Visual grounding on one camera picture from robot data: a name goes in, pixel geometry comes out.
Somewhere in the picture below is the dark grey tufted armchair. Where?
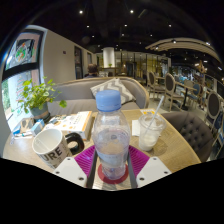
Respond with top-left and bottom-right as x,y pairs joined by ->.
161,110 -> 210,163

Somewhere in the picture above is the person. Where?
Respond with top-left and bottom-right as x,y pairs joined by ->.
83,63 -> 100,79

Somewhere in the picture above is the white mug with black lettering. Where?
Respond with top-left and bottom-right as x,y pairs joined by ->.
31,127 -> 86,170

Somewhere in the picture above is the group of ceiling spotlights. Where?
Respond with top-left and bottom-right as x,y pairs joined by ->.
78,8 -> 214,46

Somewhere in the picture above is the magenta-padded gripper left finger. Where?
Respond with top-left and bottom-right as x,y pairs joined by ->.
52,144 -> 99,190

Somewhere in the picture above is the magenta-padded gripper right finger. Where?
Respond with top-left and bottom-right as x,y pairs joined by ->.
126,144 -> 173,190

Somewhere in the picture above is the yellow-bordered white card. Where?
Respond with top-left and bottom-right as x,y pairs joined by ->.
139,108 -> 157,116

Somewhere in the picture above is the white paper napkin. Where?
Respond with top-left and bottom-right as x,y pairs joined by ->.
131,119 -> 142,137

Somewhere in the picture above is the small light blue box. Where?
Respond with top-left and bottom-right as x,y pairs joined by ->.
30,119 -> 46,136

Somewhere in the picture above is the green potted plant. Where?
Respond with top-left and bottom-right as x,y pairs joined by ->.
17,77 -> 68,123

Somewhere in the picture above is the clear blue-capped water bottle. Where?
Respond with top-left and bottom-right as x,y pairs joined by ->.
91,89 -> 131,181

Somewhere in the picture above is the grey curved sofa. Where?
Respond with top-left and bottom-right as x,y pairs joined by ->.
46,76 -> 150,116

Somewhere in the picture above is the grey white chevron cushion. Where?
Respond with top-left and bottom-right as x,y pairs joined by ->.
89,77 -> 137,106

